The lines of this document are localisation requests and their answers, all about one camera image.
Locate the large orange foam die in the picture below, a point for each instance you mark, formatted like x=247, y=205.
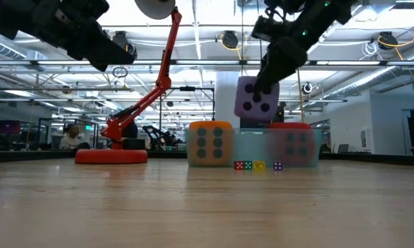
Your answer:
x=210, y=124

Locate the large purple foam die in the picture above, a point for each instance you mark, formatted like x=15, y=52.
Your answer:
x=241, y=98

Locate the black articulated equipment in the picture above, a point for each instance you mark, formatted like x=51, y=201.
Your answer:
x=158, y=136

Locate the red desk lamp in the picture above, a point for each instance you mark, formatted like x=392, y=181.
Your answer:
x=110, y=156

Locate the small green die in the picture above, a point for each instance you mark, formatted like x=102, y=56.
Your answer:
x=248, y=165

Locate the large red foam die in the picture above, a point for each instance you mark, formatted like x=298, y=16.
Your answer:
x=289, y=125

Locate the small yellow die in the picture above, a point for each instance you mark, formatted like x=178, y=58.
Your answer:
x=259, y=166

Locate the small red die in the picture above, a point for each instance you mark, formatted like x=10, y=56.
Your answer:
x=238, y=165

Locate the dark computer monitor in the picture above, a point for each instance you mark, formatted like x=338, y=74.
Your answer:
x=7, y=127

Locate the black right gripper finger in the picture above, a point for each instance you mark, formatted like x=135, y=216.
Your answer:
x=268, y=79

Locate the teal translucent plastic bin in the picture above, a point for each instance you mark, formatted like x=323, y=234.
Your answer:
x=249, y=148

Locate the small purple die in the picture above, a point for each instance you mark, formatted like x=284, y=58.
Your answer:
x=278, y=166

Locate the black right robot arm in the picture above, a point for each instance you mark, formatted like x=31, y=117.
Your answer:
x=323, y=17

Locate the person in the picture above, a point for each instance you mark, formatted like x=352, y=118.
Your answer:
x=70, y=137

